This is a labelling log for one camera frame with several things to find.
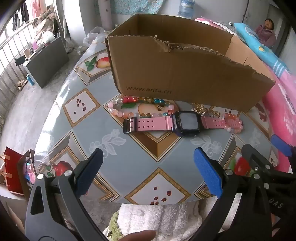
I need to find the pink orange bead bracelet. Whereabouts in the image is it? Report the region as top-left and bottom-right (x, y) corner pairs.
(217, 112), (244, 133)

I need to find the multicolour bead bracelet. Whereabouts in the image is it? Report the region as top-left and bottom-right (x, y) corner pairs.
(107, 96), (175, 118)

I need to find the grey cabinet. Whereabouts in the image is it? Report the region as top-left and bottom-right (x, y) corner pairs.
(24, 36), (70, 89)

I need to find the pile of clothes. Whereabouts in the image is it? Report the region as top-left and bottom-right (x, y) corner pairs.
(35, 17), (62, 47)

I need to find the metal railing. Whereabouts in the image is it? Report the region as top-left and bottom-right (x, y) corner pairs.
(0, 20), (58, 121)

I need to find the fruit print tablecloth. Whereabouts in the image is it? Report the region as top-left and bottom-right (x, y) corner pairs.
(35, 35), (281, 205)

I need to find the pale pink upright roll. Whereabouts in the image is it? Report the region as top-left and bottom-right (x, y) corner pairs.
(99, 0), (112, 32)

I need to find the white fluffy robe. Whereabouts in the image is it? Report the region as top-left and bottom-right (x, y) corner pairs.
(103, 199), (225, 241)

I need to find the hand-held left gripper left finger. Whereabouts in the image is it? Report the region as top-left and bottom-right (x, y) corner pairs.
(25, 148), (109, 241)

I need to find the red paper bag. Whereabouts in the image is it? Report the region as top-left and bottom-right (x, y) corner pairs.
(0, 147), (25, 194)

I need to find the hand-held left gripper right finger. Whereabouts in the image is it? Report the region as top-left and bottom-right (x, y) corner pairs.
(194, 147), (272, 241)

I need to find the brown paper bag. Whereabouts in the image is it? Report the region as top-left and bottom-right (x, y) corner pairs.
(17, 149), (37, 200)

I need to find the person's left hand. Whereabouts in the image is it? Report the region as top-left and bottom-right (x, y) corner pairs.
(121, 230), (159, 241)

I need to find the blue printed pillow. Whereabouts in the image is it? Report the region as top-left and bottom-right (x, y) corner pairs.
(233, 22), (290, 75)

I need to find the doll in purple clothes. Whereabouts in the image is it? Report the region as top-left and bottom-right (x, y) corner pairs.
(254, 18), (277, 49)

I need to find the silver chain jewelry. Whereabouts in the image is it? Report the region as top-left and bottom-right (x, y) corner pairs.
(192, 107), (220, 117)

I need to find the floral hanging cloth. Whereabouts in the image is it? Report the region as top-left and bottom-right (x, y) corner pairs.
(110, 0), (167, 14)

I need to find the white plastic bag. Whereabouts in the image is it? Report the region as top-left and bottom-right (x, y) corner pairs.
(83, 26), (108, 45)

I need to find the brown cardboard box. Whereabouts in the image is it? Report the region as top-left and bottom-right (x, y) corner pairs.
(105, 13), (276, 113)

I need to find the pink strap digital watch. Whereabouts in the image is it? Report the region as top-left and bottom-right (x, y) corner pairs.
(122, 111), (242, 138)

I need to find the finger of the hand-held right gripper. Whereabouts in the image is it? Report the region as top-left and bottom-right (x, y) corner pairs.
(270, 134), (296, 173)
(241, 144), (278, 179)

